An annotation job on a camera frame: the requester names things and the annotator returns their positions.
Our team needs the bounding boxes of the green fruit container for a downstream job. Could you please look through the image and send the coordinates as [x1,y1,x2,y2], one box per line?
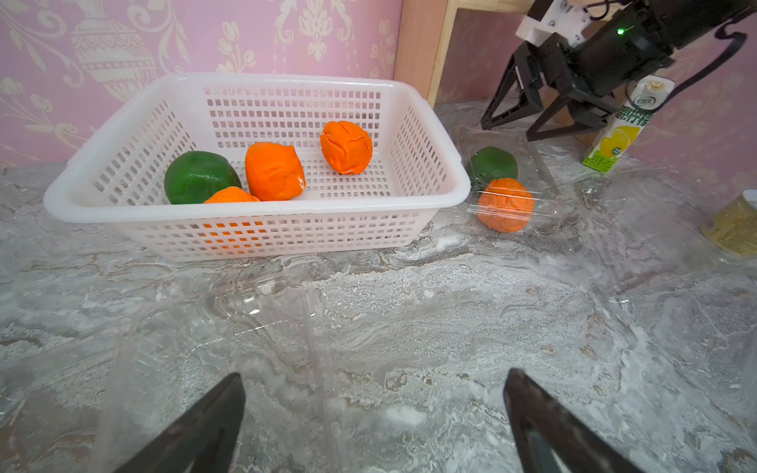
[466,147,518,189]
[164,151,242,205]

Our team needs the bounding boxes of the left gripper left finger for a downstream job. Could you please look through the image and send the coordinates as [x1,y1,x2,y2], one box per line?
[118,372,246,472]

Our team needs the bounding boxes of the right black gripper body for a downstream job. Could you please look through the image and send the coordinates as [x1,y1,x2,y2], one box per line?
[526,11,673,110]

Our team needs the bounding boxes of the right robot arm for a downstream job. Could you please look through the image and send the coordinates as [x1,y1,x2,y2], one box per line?
[480,1,756,142]

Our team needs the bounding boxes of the clear clamshell container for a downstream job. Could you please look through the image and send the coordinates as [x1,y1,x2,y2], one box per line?
[453,125,578,237]
[89,276,361,472]
[566,169,756,303]

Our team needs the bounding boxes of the wooden two-tier shelf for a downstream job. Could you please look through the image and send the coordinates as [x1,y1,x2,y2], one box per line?
[393,1,532,106]

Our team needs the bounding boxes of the white plastic basket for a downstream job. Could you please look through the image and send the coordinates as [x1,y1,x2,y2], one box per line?
[45,73,471,261]

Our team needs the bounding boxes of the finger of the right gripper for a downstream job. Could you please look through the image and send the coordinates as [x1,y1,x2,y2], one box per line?
[480,43,544,130]
[524,90,618,142]

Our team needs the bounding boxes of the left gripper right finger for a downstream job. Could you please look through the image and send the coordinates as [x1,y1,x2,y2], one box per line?
[504,369,642,473]

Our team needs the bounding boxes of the lemon drink carton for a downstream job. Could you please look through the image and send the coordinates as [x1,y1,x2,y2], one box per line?
[583,75,675,173]

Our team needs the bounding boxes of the orange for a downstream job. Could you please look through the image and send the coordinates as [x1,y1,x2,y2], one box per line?
[476,179,535,233]
[321,121,374,175]
[205,186,259,204]
[244,142,307,201]

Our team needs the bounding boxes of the yellow tin can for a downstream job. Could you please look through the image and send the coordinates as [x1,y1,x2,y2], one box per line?
[701,189,756,258]

